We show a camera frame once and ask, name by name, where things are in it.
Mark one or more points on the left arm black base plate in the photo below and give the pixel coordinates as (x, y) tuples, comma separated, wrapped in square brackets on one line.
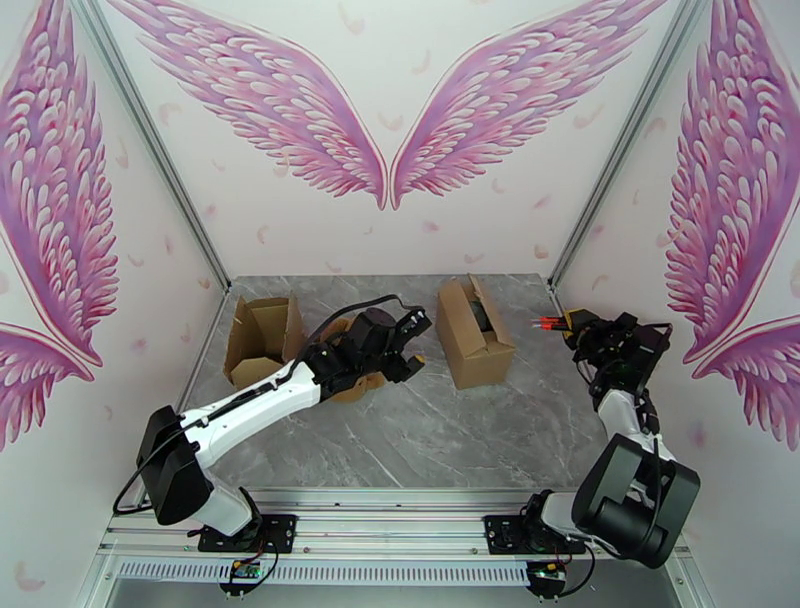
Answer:
[(281, 531)]

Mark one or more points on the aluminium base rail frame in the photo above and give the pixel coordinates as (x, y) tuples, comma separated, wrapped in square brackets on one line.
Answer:
[(387, 531)]

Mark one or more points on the right small circuit board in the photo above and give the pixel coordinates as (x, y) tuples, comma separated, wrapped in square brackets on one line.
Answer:
[(547, 570)]

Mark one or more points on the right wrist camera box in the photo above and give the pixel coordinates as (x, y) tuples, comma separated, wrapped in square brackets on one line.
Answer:
[(656, 344)]

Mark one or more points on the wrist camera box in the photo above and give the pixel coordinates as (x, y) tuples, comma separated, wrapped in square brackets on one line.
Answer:
[(656, 344), (415, 325)]

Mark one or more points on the cardboard box with printed mark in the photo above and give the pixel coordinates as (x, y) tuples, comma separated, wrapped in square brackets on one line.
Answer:
[(475, 369)]

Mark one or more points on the small circuit board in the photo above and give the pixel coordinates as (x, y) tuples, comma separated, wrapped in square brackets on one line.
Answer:
[(244, 570), (547, 570)]

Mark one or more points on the red black utility knife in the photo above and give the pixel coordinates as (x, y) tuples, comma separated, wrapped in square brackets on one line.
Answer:
[(547, 324)]

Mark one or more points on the left aluminium corner post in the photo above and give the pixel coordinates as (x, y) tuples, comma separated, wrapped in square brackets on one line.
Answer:
[(157, 150)]

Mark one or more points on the aluminium corner post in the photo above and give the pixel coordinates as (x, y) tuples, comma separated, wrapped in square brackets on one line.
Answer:
[(157, 150), (624, 150)]

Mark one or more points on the right aluminium corner post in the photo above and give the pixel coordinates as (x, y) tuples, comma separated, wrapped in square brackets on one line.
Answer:
[(624, 150)]

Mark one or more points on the left small circuit board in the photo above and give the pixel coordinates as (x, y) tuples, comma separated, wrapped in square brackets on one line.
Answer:
[(244, 570)]

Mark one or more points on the plain brown cardboard box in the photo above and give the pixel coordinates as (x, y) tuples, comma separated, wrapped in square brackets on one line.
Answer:
[(262, 325)]

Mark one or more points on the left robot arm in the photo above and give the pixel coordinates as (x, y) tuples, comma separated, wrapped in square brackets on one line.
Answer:
[(250, 406)]

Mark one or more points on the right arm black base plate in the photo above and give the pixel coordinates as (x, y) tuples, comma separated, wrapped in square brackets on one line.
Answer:
[(497, 534)]

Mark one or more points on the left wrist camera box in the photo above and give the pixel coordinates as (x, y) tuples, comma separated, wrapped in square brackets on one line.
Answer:
[(415, 325)]

